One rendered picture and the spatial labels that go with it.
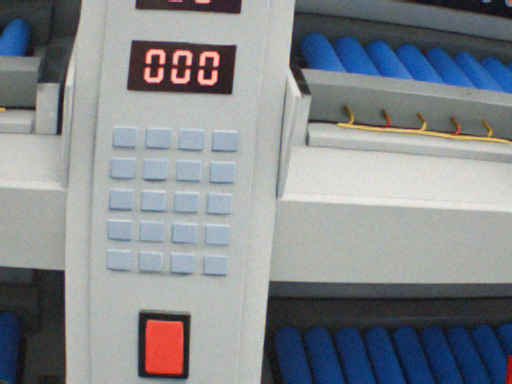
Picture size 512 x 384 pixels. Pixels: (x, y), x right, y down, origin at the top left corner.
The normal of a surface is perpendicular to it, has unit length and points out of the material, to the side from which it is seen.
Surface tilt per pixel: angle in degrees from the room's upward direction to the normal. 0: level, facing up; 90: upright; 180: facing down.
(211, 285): 90
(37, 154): 20
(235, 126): 90
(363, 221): 110
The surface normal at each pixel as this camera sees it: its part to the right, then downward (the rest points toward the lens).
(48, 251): 0.16, 0.54
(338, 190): 0.15, -0.84
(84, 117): 0.20, 0.22
